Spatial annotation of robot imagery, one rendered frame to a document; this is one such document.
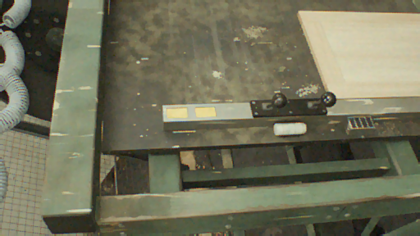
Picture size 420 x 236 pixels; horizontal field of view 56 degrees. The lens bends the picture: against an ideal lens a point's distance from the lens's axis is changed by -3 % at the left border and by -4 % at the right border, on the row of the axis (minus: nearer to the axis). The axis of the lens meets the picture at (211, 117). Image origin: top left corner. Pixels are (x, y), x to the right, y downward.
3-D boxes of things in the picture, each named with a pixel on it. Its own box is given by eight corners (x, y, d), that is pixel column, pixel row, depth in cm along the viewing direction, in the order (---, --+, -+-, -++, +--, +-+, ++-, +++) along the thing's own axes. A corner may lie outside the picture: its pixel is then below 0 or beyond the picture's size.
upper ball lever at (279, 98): (273, 115, 103) (290, 107, 90) (258, 115, 103) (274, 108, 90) (271, 100, 104) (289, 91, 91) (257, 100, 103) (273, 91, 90)
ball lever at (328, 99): (317, 113, 105) (340, 106, 92) (303, 114, 105) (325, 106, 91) (316, 98, 106) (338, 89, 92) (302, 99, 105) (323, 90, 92)
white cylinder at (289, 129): (275, 137, 103) (304, 136, 104) (277, 130, 101) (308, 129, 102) (272, 128, 105) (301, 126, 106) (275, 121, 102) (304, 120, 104)
